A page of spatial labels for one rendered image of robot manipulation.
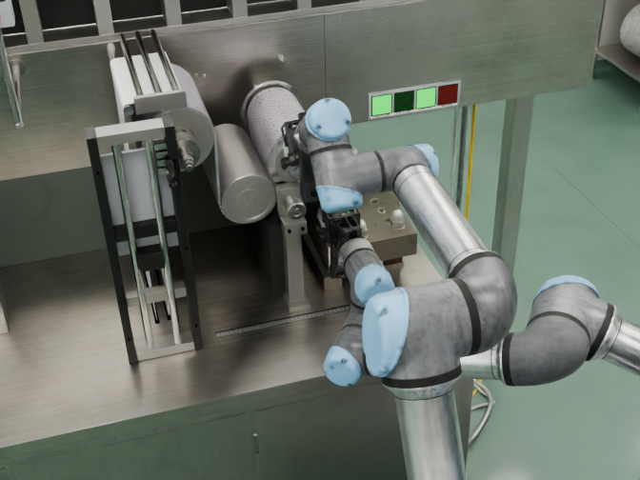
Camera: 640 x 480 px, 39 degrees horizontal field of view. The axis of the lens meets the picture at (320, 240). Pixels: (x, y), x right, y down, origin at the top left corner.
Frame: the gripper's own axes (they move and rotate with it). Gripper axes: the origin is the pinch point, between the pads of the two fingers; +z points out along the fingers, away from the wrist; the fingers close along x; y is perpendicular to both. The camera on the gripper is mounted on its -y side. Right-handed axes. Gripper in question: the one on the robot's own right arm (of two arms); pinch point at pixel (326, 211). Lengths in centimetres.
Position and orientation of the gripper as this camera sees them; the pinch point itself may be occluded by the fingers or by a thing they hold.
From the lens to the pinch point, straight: 205.8
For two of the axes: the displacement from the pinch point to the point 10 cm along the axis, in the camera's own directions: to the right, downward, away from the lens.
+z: -2.9, -5.3, 8.0
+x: -9.6, 1.8, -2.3
